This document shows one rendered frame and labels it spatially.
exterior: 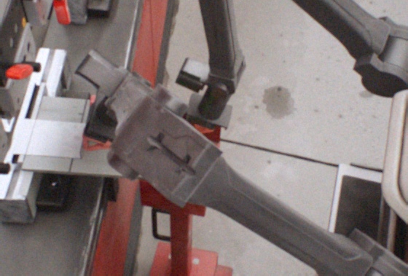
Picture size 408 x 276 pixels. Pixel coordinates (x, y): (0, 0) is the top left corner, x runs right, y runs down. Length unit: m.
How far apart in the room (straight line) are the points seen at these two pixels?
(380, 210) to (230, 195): 0.58
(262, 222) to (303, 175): 1.76
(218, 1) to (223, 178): 0.53
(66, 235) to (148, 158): 0.70
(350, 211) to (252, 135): 1.39
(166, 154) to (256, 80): 2.08
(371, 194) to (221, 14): 0.43
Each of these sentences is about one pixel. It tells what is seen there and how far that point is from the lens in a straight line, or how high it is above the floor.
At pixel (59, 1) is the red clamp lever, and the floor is 1.21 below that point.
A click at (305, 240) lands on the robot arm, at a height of 1.38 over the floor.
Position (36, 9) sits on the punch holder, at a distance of 1.31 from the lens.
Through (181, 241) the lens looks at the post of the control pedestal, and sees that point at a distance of 1.98.
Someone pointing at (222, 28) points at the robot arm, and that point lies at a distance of 1.28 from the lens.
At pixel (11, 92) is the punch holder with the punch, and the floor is 1.24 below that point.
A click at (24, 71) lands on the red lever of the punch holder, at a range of 1.12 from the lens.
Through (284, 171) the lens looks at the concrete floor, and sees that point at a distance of 2.56.
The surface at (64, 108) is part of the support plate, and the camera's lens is 1.46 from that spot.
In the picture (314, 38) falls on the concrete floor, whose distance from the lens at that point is 3.01.
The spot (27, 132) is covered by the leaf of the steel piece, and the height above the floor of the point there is 1.00.
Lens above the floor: 2.13
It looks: 53 degrees down
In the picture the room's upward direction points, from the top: 3 degrees clockwise
